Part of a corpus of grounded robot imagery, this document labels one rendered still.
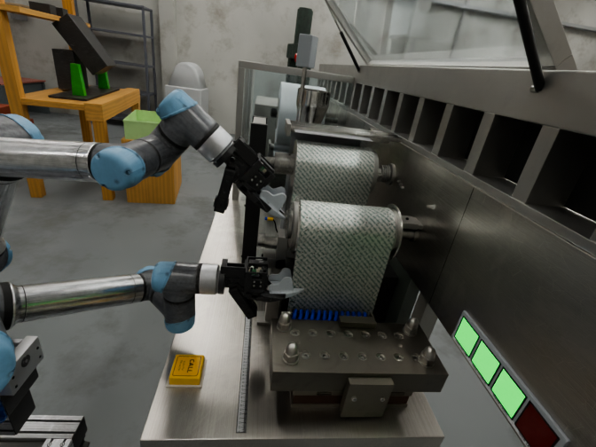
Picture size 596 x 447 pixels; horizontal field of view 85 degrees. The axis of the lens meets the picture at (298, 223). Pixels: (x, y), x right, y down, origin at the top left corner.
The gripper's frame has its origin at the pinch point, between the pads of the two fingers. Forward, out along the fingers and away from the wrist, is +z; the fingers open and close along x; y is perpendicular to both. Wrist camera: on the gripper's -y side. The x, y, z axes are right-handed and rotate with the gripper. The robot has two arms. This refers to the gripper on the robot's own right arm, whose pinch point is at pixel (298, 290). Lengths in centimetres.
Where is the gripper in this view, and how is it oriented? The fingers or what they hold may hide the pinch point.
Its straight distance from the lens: 85.9
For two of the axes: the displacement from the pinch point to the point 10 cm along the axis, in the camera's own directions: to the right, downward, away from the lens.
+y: 1.3, -8.9, -4.3
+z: 9.9, 0.8, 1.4
